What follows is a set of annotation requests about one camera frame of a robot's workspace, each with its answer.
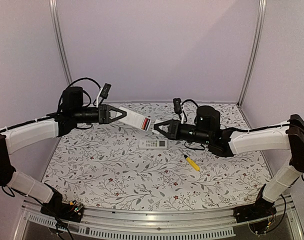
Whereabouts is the left aluminium frame post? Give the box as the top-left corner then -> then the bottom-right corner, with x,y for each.
48,0 -> 73,86

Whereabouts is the front aluminium rail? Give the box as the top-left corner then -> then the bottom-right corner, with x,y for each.
13,194 -> 304,240

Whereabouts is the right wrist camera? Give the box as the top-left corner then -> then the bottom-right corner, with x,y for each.
173,98 -> 188,124

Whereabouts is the aluminium frame post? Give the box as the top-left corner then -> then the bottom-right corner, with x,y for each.
48,0 -> 73,86
237,0 -> 267,108

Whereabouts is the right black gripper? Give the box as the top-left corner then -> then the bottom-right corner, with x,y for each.
154,119 -> 212,145

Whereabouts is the yellow handled screwdriver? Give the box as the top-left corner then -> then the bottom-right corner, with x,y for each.
178,149 -> 201,172

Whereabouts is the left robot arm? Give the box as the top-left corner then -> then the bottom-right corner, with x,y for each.
0,86 -> 127,217

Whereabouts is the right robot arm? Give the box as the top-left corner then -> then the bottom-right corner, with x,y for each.
153,105 -> 304,218

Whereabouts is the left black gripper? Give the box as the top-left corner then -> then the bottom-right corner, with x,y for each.
73,104 -> 127,124

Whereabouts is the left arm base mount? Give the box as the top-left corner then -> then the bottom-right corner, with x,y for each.
40,200 -> 84,223

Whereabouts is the white remote with screen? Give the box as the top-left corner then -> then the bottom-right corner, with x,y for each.
139,139 -> 168,150

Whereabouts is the right aluminium frame post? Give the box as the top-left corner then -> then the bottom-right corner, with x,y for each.
237,0 -> 267,108

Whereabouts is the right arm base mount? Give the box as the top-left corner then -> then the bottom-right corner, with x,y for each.
233,203 -> 277,235

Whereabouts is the floral patterned table mat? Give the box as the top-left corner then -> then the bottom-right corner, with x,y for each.
37,102 -> 277,211

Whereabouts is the plain white remote control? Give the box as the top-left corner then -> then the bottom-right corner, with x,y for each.
119,106 -> 151,132

